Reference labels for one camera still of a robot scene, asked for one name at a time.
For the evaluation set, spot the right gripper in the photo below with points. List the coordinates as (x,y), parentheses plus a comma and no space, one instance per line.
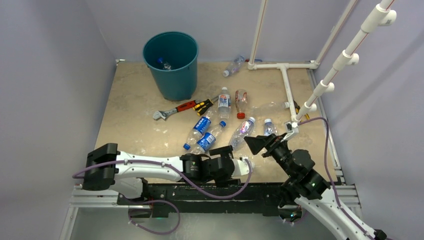
(256,143)

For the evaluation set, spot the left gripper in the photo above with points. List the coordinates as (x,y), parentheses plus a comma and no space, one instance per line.
(225,180)

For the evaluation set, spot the small red-label bottle white cap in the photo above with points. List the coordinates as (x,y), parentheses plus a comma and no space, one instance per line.
(244,130)

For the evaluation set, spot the large Pepsi bottle blue cap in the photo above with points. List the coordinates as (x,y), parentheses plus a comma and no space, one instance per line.
(164,64)

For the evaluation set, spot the large clear crushed bottle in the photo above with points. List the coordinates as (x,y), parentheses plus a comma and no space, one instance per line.
(252,164)

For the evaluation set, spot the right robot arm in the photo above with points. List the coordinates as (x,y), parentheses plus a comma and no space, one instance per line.
(307,188)

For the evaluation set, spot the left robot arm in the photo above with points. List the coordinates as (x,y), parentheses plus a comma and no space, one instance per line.
(108,168)

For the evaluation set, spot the teal plastic bin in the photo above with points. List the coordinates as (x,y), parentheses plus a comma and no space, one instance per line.
(181,51)

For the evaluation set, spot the small Pepsi bottle lower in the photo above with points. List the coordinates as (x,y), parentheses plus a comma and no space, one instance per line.
(208,139)

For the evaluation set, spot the small pepsi bottle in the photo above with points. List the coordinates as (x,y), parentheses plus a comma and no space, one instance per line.
(201,126)
(208,139)

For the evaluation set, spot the small Pepsi bottle upper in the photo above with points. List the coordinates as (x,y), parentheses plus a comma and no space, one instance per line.
(201,126)

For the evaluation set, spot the clear bottle near pipe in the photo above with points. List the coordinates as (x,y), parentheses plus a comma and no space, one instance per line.
(269,108)

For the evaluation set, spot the red-cap clear bottle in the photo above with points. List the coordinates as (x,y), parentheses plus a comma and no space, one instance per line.
(241,103)

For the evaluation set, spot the white-label clear bottle white cap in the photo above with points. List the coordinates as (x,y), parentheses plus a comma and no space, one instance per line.
(224,104)

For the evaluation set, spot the yellow tool by pipe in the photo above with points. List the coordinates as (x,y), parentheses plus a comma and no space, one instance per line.
(300,113)

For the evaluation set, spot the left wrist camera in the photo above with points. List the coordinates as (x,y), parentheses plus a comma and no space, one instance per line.
(241,168)

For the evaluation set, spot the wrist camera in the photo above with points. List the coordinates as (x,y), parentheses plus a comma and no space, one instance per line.
(241,168)
(292,129)

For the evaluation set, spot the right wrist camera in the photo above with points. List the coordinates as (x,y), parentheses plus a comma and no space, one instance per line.
(292,129)

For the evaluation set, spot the yellow black handled screwdriver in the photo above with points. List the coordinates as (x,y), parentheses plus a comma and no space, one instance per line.
(202,107)

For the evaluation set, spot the red-handled adjustable wrench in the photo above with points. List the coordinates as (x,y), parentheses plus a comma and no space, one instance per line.
(165,114)

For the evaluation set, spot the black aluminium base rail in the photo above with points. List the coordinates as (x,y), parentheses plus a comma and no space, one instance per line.
(162,199)

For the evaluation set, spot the clear bottle by back wall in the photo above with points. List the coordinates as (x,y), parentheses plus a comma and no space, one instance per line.
(234,66)

